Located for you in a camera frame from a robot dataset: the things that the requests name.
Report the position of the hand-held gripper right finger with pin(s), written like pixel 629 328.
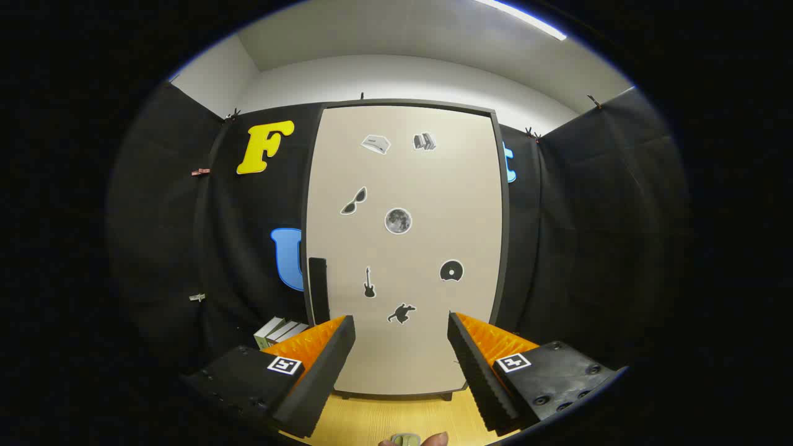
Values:
pixel 480 378

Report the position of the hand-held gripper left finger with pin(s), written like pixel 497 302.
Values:
pixel 322 378

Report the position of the green oval case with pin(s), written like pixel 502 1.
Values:
pixel 406 438

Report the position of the beige cabinet door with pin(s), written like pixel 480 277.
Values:
pixel 421 248

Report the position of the green book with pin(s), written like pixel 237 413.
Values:
pixel 267 332

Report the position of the grey cabinet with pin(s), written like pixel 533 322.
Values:
pixel 505 248

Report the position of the black backdrop cloth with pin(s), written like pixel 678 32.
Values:
pixel 248 210

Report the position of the pink clip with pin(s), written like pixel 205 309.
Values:
pixel 200 171

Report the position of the black clip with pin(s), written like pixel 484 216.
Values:
pixel 593 101
pixel 531 132
pixel 232 115

